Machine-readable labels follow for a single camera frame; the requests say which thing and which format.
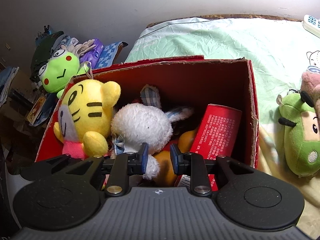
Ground white bunny plush blue bow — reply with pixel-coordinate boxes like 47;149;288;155
111;85;194;180

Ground yellow tiger plush toy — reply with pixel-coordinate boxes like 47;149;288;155
54;79;121;160

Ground mauve pink bear plush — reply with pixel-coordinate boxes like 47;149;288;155
300;71;320;117

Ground orange gourd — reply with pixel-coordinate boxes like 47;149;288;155
152;129;197;187

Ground red printed carton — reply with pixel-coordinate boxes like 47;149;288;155
175;103;243;192

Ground red cardboard box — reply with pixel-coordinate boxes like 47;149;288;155
36;56;258;165

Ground blue checkered towel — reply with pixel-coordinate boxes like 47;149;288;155
93;41;128;69

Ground purple tissue pack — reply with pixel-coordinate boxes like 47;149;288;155
79;38;104;69

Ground colourful picture book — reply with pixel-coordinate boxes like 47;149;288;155
26;95;46;125

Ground green frog plush toy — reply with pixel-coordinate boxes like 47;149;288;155
39;49;89;99

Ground green hooded doll plush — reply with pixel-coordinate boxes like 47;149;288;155
276;90;319;177

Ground dark green cap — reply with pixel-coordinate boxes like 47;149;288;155
30;31;65;82

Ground green cartoon bear bedsheet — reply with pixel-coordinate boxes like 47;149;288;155
126;17;319;238

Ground white power strip blue sockets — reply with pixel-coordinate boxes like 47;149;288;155
303;15;320;37

